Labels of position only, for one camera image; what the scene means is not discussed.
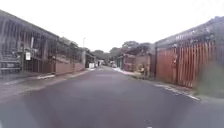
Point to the brick building with canopy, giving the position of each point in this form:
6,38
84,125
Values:
133,60

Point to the distant building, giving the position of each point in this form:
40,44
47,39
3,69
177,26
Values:
90,60

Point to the distant trees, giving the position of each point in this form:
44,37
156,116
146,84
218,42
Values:
129,45

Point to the parked motorcycle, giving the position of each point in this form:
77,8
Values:
142,70

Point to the pole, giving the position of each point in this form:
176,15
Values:
84,42

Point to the grey asphalt road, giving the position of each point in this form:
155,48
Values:
106,100

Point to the grey pavement beside fence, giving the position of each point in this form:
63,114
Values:
166,85

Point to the white painted line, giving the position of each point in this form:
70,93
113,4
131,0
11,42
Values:
180,92

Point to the red metal fence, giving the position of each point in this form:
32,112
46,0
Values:
190,63

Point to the building with metal railing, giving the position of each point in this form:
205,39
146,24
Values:
36,43

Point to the building with dark roof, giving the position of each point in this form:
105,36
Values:
200,31

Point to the grey pavement with kerb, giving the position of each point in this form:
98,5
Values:
20,85

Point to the green bush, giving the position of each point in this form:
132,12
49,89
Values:
210,81

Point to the low red brick wall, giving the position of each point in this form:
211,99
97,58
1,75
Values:
68,67

